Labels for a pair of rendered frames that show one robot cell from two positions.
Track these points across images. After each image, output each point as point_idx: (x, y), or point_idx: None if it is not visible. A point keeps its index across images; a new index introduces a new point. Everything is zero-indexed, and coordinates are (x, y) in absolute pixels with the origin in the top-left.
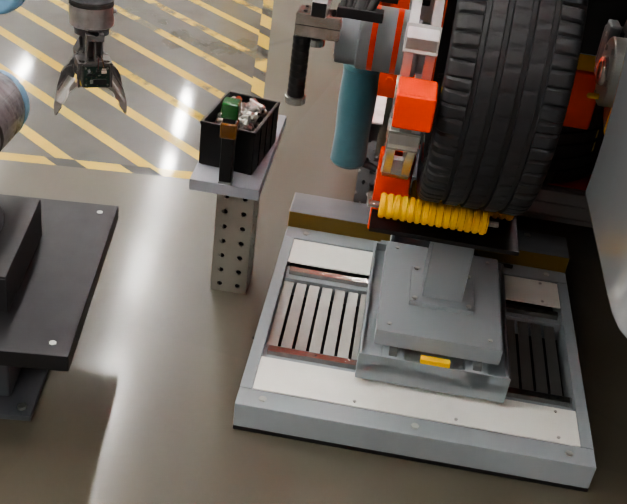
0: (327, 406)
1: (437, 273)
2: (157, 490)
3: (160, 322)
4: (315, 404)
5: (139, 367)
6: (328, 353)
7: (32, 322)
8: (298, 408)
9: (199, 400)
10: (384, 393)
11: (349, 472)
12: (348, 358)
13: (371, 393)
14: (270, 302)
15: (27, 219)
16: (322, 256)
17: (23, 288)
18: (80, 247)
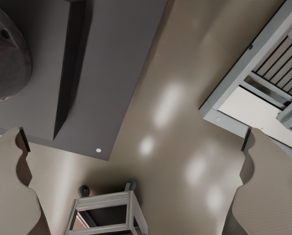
0: (246, 129)
1: None
2: (152, 133)
3: (196, 0)
4: (241, 127)
5: (166, 51)
6: (280, 85)
7: (84, 131)
8: (231, 127)
9: (190, 86)
10: (281, 126)
11: (233, 141)
12: (287, 93)
13: (274, 125)
14: (283, 28)
15: (58, 55)
16: None
17: (74, 93)
18: (128, 36)
